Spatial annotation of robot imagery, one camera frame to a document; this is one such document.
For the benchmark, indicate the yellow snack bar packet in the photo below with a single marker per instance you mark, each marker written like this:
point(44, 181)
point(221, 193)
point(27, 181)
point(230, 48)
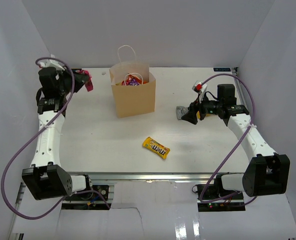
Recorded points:
point(200, 116)

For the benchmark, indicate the colourful Fox's candy bag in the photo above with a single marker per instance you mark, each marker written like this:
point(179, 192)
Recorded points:
point(136, 75)

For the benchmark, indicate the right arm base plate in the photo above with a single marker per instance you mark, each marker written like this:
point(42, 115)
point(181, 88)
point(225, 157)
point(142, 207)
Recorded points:
point(219, 201)

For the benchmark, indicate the silver foil snack packet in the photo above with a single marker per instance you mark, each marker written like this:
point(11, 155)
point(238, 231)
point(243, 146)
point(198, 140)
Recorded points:
point(181, 111)

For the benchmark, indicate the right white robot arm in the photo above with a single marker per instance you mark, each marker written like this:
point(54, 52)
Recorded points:
point(267, 171)

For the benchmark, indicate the aluminium table frame rail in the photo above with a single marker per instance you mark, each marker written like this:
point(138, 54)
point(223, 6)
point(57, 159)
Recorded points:
point(145, 176)

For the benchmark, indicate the brown paper bag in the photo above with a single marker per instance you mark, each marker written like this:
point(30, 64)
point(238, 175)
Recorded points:
point(132, 100)

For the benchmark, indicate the yellow M&M's packet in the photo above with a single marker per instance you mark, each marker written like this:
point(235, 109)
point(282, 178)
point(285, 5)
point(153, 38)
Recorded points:
point(157, 148)

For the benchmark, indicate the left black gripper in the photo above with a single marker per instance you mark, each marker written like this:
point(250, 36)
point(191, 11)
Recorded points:
point(79, 80)

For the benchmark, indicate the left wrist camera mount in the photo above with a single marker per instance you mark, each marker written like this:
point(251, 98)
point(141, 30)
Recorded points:
point(50, 61)

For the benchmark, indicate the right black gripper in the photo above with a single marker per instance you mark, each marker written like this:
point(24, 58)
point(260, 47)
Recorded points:
point(191, 116)

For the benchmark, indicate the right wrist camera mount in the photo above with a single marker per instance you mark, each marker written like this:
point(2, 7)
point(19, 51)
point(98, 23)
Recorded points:
point(200, 88)

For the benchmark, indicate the brown M&M's packet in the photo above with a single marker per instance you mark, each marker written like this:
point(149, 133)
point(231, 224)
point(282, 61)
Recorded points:
point(132, 81)

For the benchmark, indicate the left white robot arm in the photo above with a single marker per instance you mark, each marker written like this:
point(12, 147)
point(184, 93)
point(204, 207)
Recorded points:
point(45, 178)

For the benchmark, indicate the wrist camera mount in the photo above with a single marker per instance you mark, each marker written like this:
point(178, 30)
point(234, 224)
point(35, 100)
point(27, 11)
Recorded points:
point(50, 61)
point(200, 88)

